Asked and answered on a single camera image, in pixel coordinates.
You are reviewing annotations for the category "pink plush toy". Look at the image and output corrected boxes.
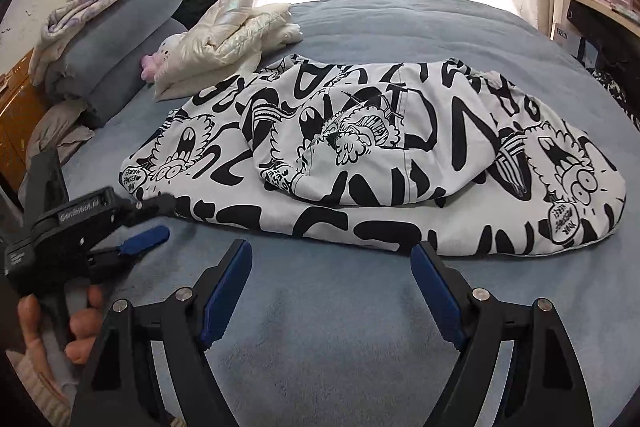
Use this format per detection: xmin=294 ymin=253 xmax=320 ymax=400
xmin=141 ymin=34 xmax=187 ymax=84

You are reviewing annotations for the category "person's left hand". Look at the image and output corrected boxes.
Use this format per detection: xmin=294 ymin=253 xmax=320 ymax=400
xmin=17 ymin=284 xmax=108 ymax=365

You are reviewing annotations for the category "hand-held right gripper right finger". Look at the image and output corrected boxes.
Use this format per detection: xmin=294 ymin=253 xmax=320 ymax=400
xmin=410 ymin=241 xmax=596 ymax=427

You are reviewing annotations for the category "grey-blue pillow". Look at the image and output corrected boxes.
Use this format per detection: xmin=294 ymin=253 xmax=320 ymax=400
xmin=80 ymin=18 xmax=191 ymax=130
xmin=47 ymin=0 xmax=189 ymax=100

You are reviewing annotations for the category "wooden headboard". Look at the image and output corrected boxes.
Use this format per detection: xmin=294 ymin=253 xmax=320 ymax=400
xmin=0 ymin=47 xmax=52 ymax=194

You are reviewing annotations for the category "white puffy jacket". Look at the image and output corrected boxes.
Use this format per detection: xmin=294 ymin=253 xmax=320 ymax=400
xmin=152 ymin=0 xmax=304 ymax=102

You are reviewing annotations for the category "black white patterned cloth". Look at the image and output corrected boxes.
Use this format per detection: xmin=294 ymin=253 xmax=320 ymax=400
xmin=591 ymin=66 xmax=640 ymax=130

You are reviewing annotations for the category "white black printed hoodie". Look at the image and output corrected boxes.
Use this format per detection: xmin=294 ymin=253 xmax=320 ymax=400
xmin=119 ymin=53 xmax=628 ymax=258

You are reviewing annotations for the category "grey cloth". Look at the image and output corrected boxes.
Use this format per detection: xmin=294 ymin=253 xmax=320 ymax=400
xmin=26 ymin=99 xmax=97 ymax=168

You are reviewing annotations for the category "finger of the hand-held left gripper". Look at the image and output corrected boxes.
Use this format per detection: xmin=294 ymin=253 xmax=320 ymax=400
xmin=89 ymin=226 xmax=172 ymax=274
xmin=127 ymin=193 xmax=177 ymax=228

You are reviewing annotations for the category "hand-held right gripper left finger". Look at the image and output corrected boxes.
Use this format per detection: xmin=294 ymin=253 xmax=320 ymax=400
xmin=70 ymin=239 xmax=253 ymax=427

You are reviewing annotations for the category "white labelled box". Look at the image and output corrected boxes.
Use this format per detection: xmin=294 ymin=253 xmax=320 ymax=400
xmin=549 ymin=24 xmax=584 ymax=54

